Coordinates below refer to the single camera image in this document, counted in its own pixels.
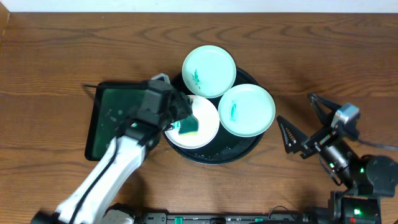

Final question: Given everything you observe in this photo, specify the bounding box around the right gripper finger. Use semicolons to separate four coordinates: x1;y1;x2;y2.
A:
276;116;309;154
308;93;341;124

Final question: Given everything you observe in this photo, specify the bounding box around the green scrubbing sponge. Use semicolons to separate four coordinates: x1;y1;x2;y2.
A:
178;114;199;135

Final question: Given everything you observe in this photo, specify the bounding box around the white plate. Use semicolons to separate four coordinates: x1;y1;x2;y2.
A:
164;95;220;149

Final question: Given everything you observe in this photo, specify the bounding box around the mint green plate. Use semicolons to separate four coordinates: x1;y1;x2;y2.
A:
218;84;276;138
182;45;237;98

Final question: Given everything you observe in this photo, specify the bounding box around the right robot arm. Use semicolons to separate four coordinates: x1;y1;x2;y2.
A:
277;93;397;223

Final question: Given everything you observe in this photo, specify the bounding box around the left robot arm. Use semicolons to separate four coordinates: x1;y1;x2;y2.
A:
31;73;192;223

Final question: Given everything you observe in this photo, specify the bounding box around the rectangular black tray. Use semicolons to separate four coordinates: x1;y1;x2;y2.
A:
85;82;145;161

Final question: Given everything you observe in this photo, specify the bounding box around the round black tray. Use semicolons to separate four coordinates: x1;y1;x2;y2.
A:
163;67;264;165

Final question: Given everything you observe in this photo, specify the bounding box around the left black cable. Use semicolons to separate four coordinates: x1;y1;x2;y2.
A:
67;83;121;224

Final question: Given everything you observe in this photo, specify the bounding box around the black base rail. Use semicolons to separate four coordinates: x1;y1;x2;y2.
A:
105;212;382;224

